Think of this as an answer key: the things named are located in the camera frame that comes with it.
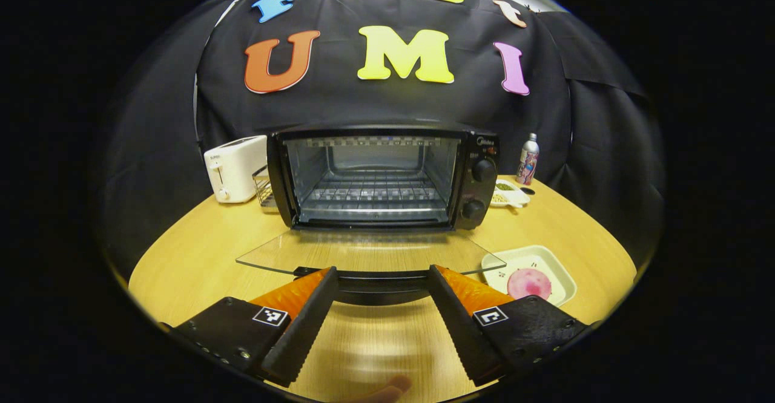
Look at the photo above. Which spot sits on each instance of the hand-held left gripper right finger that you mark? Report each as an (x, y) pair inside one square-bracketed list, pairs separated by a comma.
[(463, 336)]

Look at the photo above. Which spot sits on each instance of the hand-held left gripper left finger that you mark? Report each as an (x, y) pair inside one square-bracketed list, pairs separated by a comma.
[(306, 330)]

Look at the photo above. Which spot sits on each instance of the pink round food slice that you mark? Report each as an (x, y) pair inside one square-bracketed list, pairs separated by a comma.
[(529, 284)]

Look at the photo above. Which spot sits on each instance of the cream square plate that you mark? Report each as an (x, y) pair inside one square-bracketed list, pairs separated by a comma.
[(557, 270)]

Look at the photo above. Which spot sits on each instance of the black electric oven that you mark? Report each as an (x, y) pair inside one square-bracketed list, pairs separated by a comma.
[(478, 185)]

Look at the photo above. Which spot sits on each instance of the white divided snack dish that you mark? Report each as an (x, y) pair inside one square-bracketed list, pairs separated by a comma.
[(507, 196)]

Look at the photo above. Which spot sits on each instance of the white toaster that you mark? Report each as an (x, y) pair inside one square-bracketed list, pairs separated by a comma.
[(239, 170)]

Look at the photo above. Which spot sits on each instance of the silver printed bottle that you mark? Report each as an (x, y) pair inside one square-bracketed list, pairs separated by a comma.
[(528, 161)]

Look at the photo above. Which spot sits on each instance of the black backdrop cloth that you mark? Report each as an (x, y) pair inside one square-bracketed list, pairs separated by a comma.
[(363, 103)]

